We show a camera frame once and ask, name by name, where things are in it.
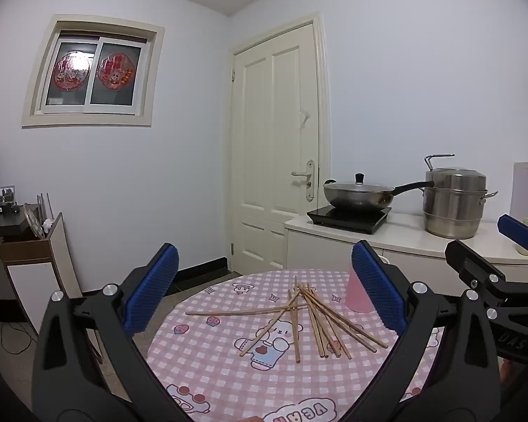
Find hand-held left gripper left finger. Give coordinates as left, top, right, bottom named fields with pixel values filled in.
left=32, top=243, right=181, bottom=422

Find bunch of wooden chopsticks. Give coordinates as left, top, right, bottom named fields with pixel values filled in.
left=186, top=276, right=389, bottom=363

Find black induction cooktop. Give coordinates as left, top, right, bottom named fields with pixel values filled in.
left=307, top=206, right=392, bottom=235

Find silver door handle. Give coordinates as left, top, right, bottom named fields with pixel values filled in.
left=290, top=160, right=315, bottom=199

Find stainless steel steamer pot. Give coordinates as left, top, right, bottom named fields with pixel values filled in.
left=423, top=155, right=499, bottom=240

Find red round window decal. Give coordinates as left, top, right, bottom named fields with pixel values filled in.
left=53, top=51, right=92, bottom=92

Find glass pot lid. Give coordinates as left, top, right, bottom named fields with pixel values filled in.
left=24, top=202, right=45, bottom=242

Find black desk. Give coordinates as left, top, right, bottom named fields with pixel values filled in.
left=0, top=210, right=40, bottom=239

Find cream panel door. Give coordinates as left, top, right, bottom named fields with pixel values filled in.
left=226, top=13, right=333, bottom=275

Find cream framed window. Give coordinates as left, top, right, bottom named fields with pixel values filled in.
left=22, top=14, right=165, bottom=129

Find pink checked tablecloth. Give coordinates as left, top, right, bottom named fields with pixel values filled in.
left=145, top=270, right=445, bottom=422

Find red rabbit window decal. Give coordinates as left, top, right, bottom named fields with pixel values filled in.
left=98, top=52, right=135, bottom=91

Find metal rack rods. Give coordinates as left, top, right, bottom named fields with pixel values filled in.
left=37, top=192, right=56, bottom=223

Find black floor cable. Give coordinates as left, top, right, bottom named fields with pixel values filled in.
left=0, top=321, right=38, bottom=356

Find white counter cabinet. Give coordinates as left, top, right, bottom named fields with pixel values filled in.
left=284, top=212, right=528, bottom=284

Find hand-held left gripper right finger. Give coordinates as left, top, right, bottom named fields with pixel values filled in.
left=339, top=241, right=501, bottom=422

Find pink cup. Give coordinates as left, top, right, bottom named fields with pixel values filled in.
left=345, top=270, right=375, bottom=314

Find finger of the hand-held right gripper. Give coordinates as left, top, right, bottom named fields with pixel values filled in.
left=444, top=239, right=528, bottom=305
left=497, top=214, right=528, bottom=256

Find glass wok lid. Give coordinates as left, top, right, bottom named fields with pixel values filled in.
left=326, top=173, right=395, bottom=195

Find steel wok with black handle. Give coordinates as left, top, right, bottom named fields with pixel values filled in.
left=323, top=180, right=435, bottom=212

